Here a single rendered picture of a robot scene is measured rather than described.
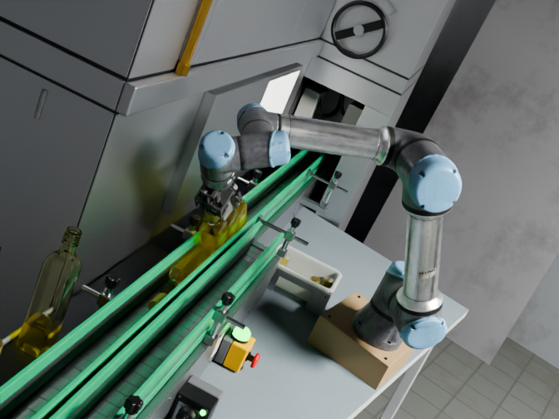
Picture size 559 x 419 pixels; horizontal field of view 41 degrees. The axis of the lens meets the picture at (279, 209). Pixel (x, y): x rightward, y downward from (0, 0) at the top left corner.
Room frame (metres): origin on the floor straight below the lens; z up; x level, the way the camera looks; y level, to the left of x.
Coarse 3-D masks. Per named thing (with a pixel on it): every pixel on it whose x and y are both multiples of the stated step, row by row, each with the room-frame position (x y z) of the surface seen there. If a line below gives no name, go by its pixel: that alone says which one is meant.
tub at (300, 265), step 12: (288, 252) 2.23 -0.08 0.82; (300, 252) 2.23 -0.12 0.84; (288, 264) 2.22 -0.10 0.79; (300, 264) 2.22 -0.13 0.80; (312, 264) 2.22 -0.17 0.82; (324, 264) 2.21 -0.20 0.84; (300, 276) 2.06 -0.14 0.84; (324, 276) 2.21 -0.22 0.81; (336, 276) 2.20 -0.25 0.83; (324, 288) 2.05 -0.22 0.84
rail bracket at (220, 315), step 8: (224, 296) 1.44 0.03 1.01; (232, 296) 1.44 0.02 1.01; (224, 304) 1.44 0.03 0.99; (216, 312) 1.44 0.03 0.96; (224, 312) 1.44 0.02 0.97; (216, 320) 1.43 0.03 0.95; (224, 320) 1.44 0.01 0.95; (232, 320) 1.44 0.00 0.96; (216, 328) 1.44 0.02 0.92; (208, 336) 1.44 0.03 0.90; (216, 336) 1.45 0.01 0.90; (208, 344) 1.43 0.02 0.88
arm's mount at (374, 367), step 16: (336, 304) 1.96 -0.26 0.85; (352, 304) 2.00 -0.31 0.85; (320, 320) 1.86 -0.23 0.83; (336, 320) 1.88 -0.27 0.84; (320, 336) 1.86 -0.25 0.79; (336, 336) 1.84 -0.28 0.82; (352, 336) 1.84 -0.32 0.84; (336, 352) 1.83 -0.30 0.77; (352, 352) 1.82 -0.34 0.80; (368, 352) 1.80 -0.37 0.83; (384, 352) 1.83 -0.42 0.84; (400, 352) 1.86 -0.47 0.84; (352, 368) 1.81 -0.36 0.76; (368, 368) 1.79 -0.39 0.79; (384, 368) 1.78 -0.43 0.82; (368, 384) 1.79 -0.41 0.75
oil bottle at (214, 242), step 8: (200, 224) 1.70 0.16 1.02; (208, 224) 1.70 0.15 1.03; (216, 224) 1.70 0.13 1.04; (224, 224) 1.72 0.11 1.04; (200, 232) 1.72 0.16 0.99; (208, 232) 1.70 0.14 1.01; (216, 232) 1.70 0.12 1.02; (224, 232) 1.75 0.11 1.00; (200, 240) 1.77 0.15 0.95; (208, 240) 1.75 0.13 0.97; (216, 240) 1.72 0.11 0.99; (224, 240) 1.80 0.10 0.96; (216, 248) 1.76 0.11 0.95
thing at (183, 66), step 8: (208, 0) 1.52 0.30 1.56; (200, 8) 1.52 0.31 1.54; (208, 8) 1.52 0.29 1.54; (200, 16) 1.52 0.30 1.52; (200, 24) 1.52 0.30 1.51; (192, 32) 1.52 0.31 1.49; (200, 32) 1.53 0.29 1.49; (192, 40) 1.52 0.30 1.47; (184, 48) 1.52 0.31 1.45; (192, 48) 1.52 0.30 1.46; (184, 56) 1.52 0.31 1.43; (184, 64) 1.51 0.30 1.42; (176, 72) 1.51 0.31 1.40; (184, 72) 1.52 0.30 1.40
